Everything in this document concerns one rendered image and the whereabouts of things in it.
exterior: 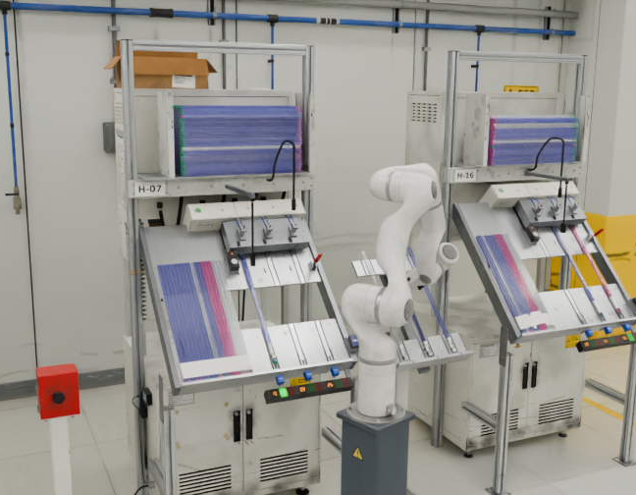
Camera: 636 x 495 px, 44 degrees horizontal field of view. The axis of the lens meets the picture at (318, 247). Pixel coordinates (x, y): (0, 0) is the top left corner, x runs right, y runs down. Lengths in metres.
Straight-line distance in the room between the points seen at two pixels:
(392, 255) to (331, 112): 2.58
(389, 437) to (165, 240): 1.19
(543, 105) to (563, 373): 1.33
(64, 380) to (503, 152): 2.17
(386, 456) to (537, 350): 1.53
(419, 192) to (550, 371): 1.77
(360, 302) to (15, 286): 2.58
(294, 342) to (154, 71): 1.26
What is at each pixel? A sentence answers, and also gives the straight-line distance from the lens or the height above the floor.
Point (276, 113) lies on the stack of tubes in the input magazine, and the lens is 3.17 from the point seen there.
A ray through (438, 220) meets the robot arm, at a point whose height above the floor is 1.29.
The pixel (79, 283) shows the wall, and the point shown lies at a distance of 4.63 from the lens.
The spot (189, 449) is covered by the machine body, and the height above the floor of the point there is 0.33.
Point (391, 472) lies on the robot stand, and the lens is 2.62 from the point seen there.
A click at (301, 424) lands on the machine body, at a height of 0.35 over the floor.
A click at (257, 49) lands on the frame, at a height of 1.88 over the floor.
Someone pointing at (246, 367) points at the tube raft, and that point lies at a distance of 2.85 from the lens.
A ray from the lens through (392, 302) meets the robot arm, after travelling 2.40.
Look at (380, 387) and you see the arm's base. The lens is 2.50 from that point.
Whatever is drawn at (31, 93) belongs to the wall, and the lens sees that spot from 4.47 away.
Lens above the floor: 1.74
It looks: 12 degrees down
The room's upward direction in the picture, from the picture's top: 1 degrees clockwise
